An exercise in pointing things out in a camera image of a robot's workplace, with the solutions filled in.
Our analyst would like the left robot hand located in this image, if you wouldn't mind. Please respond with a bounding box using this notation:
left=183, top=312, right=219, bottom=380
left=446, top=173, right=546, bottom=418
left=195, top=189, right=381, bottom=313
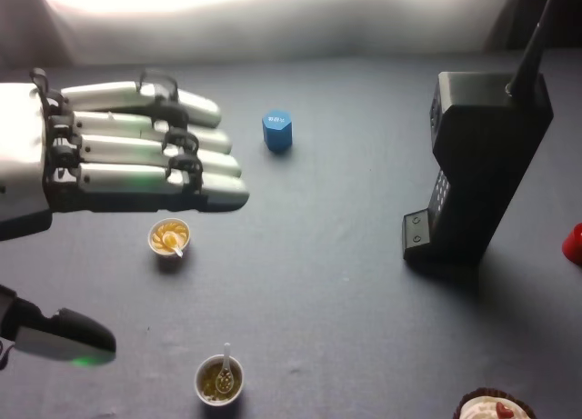
left=0, top=67, right=251, bottom=370

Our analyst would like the black toy brick phone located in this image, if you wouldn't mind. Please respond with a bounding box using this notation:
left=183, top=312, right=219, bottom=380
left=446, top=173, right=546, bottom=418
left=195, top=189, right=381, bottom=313
left=401, top=0, right=561, bottom=268

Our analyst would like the toy bowl of yellow soup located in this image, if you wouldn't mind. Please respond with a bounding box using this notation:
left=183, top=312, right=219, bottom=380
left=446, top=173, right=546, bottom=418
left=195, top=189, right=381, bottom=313
left=146, top=217, right=191, bottom=260

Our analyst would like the blue hexagonal block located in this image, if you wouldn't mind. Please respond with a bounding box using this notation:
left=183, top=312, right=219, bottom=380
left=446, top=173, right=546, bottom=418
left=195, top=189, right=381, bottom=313
left=261, top=109, right=294, bottom=155

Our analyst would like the white fabric backdrop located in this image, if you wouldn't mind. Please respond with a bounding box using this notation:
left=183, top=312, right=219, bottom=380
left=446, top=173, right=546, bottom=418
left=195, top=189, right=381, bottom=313
left=0, top=0, right=582, bottom=69

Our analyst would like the toy bowl of green soup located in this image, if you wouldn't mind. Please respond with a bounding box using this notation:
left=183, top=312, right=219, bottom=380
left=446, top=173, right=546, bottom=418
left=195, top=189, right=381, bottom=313
left=195, top=343, right=245, bottom=407

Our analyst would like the grey table cloth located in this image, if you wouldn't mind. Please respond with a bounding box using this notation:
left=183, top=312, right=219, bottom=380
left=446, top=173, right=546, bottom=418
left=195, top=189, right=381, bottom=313
left=0, top=50, right=582, bottom=419

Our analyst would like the toy cupcake with cream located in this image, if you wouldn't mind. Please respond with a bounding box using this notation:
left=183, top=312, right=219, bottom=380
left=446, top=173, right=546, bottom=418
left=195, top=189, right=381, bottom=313
left=454, top=387, right=537, bottom=419

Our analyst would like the red round block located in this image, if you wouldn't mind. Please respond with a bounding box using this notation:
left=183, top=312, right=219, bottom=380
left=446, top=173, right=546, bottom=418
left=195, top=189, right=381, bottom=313
left=561, top=223, right=582, bottom=266

